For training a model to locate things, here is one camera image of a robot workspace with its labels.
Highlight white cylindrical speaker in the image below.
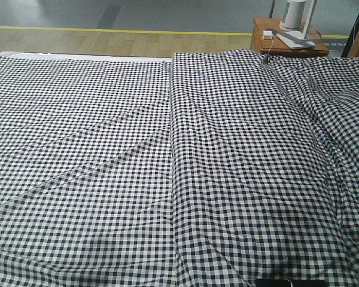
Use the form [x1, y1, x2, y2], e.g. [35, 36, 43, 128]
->
[279, 0, 306, 30]

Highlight wooden bedside table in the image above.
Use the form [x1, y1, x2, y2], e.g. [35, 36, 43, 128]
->
[250, 17, 329, 58]

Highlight black white checkered blanket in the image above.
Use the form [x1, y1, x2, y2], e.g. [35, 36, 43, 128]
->
[170, 50, 359, 286]

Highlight white desk lamp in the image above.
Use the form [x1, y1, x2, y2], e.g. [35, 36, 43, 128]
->
[276, 1, 317, 50]

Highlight white charger adapter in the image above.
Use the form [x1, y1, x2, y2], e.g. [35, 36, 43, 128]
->
[262, 30, 273, 39]

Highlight black white checkered bedsheet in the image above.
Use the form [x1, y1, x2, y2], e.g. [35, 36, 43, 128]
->
[0, 56, 177, 286]

